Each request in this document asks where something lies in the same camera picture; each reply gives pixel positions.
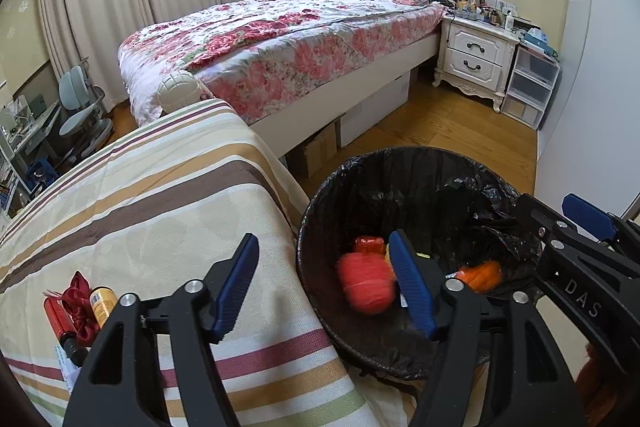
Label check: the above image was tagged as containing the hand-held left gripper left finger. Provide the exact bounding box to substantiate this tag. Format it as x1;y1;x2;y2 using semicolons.
62;232;261;427

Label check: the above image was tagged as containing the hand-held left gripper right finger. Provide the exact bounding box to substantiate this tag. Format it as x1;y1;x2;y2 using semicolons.
388;229;586;427

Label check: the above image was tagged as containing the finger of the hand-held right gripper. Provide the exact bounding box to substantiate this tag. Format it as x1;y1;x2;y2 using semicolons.
516;193;577;254
561;193;640;261

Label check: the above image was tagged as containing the red foam fruit net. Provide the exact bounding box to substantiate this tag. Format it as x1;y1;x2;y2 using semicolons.
337;252;397;314

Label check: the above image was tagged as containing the glossy red mesh wrapper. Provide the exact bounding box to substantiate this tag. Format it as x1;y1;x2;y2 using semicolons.
352;235;388;258

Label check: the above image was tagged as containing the orange wrapper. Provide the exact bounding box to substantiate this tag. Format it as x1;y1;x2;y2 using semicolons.
455;261;502;295

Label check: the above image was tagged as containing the trash bin with black bag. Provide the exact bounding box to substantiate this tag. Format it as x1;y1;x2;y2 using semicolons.
296;147;543;380

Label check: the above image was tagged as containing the brown bottle with yellow label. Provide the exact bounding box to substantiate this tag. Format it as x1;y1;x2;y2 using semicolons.
89;286;118;328

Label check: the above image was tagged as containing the dark red satin ribbon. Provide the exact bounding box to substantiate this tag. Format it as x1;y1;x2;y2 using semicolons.
62;271;103;343

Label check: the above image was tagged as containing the red bottle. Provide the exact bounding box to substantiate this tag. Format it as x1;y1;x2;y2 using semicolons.
44;296;83;368

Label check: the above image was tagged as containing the white printed paper slip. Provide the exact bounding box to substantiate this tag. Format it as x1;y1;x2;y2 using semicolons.
52;343;83;394

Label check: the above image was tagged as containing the striped bedsheet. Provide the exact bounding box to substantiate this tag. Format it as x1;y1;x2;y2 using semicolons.
0;98;416;427

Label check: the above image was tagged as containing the clear plastic drawer unit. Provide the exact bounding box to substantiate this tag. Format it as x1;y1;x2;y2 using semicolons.
500;44;561;130

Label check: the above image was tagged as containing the white wardrobe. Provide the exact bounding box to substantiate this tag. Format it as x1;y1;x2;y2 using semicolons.
535;0;640;228

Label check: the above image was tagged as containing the brown cardboard box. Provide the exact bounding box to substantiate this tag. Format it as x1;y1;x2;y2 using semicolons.
286;123;341;178

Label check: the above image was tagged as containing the white storage box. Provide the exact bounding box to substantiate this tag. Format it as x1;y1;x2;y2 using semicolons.
340;71;412;148

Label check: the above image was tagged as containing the white nightstand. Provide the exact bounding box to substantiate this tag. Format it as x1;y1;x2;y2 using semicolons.
432;14;520;112

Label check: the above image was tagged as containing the teal box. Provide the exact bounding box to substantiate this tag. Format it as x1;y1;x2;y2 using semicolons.
520;28;557;56

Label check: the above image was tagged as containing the white rounded bedpost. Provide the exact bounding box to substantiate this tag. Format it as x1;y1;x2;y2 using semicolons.
157;71;203;114

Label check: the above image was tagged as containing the cluster of small toiletries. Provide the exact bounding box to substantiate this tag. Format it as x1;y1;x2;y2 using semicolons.
452;0;521;25

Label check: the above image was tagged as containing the blue crate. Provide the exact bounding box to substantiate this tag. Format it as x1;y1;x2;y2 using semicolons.
25;159;56;188

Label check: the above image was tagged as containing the grey-blue desk chair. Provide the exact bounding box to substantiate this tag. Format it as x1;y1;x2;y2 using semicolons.
56;66;113;158

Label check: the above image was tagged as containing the white desk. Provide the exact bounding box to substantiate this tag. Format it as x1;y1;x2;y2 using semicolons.
0;99;63;172

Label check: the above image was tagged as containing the pink floral blanket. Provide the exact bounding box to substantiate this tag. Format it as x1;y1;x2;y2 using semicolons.
118;0;446;128

